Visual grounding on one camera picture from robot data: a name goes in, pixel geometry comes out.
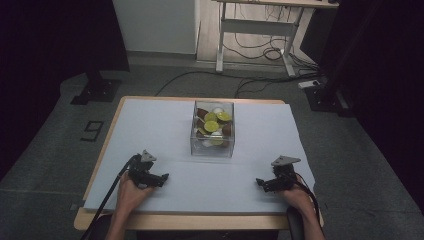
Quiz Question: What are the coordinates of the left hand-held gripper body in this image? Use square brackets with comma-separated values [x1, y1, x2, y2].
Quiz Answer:
[127, 149, 164, 188]

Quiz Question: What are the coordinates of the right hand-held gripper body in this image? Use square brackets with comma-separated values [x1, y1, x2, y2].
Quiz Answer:
[265, 155, 302, 194]

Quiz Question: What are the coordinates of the clear plastic box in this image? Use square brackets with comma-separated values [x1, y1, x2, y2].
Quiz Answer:
[189, 100, 236, 159]

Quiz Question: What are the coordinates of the person's right hand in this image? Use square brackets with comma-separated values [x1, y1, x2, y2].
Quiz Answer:
[278, 175, 317, 215]

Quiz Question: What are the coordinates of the person's left hand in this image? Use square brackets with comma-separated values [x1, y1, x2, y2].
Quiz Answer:
[115, 171, 155, 215]

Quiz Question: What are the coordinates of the white sheet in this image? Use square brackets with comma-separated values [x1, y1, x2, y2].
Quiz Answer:
[83, 98, 316, 214]

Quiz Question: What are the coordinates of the wooden table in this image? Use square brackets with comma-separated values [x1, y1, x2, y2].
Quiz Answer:
[73, 95, 325, 232]

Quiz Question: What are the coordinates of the black stand base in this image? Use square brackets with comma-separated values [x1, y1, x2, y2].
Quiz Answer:
[303, 75, 355, 118]
[70, 63, 123, 106]

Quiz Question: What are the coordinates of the white power strip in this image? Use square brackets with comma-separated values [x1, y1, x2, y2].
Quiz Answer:
[297, 79, 321, 90]

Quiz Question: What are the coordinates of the dark curtain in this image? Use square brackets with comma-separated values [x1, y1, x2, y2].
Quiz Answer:
[0, 0, 130, 183]
[299, 0, 424, 213]

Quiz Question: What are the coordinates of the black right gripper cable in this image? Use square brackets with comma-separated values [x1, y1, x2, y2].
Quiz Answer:
[293, 171, 324, 233]

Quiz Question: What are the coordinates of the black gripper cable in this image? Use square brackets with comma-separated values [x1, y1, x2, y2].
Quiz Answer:
[79, 153, 139, 240]
[293, 171, 324, 233]

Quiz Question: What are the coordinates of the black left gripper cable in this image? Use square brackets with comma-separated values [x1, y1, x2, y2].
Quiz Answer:
[79, 153, 139, 240]

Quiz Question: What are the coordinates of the long black floor cable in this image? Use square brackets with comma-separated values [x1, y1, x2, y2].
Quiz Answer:
[154, 69, 321, 98]

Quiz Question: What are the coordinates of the bundle of black floor cables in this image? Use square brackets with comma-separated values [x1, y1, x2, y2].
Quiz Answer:
[222, 3, 322, 78]

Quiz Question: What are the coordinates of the white metal frame desk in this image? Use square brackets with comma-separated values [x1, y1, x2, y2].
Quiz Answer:
[213, 0, 340, 78]

